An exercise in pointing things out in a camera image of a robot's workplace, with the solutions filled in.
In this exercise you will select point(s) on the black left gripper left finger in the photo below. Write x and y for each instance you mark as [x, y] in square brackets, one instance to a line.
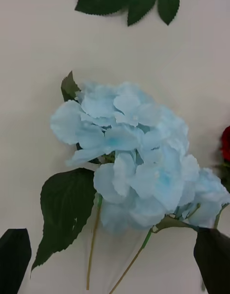
[14, 263]

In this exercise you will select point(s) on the red rose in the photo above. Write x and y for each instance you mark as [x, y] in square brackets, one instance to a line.
[226, 143]

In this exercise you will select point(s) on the green leaf twig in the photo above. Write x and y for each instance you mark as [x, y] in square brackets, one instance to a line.
[103, 2]

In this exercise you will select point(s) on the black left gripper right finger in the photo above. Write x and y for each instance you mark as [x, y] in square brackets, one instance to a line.
[215, 263]

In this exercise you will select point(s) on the pale blue flower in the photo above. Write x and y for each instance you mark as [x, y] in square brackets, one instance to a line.
[210, 193]
[124, 136]

